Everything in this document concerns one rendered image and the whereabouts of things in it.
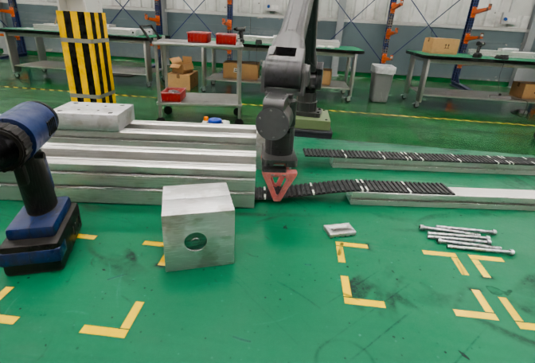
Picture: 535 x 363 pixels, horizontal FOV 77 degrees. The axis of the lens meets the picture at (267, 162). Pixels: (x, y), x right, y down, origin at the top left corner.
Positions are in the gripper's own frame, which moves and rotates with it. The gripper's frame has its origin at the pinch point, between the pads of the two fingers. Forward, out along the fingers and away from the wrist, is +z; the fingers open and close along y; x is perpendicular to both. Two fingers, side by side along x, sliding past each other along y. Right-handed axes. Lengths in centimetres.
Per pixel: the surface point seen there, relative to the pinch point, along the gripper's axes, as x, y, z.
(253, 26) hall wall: -4, -767, -33
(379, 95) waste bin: 197, -464, 58
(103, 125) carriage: -39.8, -13.6, -9.2
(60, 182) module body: -41.0, 4.8, -3.2
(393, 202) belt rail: 24.3, 2.7, 0.5
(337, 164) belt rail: 17.0, -16.4, -0.1
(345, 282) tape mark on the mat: 8.5, 25.3, 1.7
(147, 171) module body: -24.7, 5.1, -6.1
